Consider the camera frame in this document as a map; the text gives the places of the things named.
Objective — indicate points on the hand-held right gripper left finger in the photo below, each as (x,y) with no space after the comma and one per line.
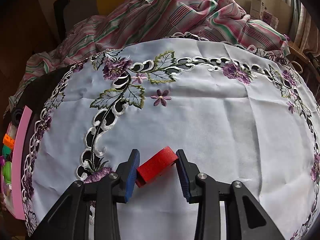
(132,177)

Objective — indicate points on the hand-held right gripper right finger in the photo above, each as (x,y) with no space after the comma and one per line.
(183,177)

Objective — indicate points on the red plastic block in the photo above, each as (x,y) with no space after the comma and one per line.
(156,166)

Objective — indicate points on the pink-edged white tray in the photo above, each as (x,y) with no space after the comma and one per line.
(21,160)

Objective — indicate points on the light green plug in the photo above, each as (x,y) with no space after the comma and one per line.
(7,173)

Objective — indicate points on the teal flanged plastic piece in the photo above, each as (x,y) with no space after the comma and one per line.
(7,151)

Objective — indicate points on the orange plastic block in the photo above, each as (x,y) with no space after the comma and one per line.
(8,140)

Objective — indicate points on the black cylinder lens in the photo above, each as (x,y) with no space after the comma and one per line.
(17,116)

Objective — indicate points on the magenta plastic cup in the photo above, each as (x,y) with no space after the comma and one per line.
(2,160)

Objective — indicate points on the embroidered floral tablecloth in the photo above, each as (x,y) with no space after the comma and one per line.
(200,130)

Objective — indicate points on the striped pink green blanket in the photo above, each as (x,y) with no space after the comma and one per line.
(162,17)

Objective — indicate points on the wooden nightstand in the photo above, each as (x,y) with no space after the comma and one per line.
(302,57)

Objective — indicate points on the pink purple carton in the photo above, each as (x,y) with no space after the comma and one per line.
(270,18)

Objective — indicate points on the white carton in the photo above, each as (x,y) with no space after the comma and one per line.
(257,5)

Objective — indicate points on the beige curtain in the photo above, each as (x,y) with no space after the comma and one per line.
(305,25)

